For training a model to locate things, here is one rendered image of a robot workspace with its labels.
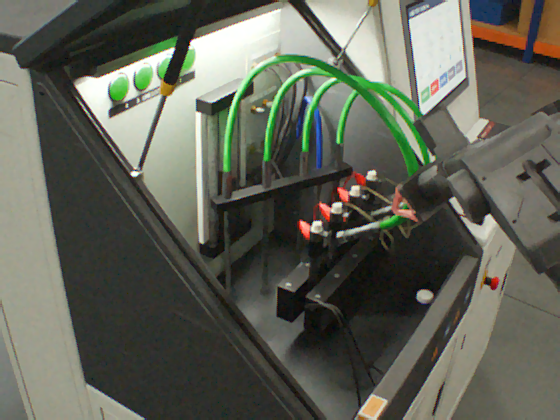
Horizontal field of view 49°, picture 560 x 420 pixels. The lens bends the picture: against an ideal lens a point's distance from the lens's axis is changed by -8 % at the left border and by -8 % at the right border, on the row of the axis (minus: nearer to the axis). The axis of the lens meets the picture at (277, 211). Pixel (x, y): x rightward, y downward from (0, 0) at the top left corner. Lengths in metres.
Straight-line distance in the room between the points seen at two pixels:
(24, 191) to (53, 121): 0.19
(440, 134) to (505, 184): 0.47
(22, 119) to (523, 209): 0.81
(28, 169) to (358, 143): 0.73
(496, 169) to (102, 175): 0.61
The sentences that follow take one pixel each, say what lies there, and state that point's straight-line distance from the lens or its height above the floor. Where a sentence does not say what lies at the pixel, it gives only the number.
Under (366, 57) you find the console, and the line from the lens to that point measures 1.43.
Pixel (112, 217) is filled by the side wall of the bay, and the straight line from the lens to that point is 0.97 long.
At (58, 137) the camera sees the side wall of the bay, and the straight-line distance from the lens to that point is 0.99.
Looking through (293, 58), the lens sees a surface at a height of 1.42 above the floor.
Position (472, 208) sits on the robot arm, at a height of 1.51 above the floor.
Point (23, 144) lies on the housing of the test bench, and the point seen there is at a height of 1.31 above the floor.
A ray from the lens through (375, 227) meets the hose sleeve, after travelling 1.13.
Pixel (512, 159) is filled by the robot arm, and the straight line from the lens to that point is 0.49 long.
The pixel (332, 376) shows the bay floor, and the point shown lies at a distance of 1.29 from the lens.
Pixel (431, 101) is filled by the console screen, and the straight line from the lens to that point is 1.69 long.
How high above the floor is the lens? 1.75
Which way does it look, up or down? 32 degrees down
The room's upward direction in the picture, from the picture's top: 2 degrees clockwise
